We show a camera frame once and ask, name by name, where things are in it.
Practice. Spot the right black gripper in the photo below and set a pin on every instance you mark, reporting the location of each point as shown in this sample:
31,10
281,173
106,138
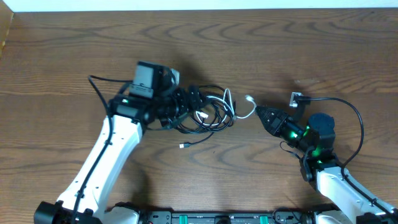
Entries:
279,119

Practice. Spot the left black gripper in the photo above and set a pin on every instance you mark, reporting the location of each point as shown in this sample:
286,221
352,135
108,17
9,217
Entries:
187,106

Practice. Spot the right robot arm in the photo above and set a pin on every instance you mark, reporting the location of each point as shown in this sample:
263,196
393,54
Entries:
321,168

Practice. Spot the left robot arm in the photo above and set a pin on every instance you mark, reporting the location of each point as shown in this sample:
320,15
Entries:
153,94

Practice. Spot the wooden side panel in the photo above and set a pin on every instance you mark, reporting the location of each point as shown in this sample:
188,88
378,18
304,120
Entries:
6,17

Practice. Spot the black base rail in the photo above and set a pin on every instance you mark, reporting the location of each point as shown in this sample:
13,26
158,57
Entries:
217,217

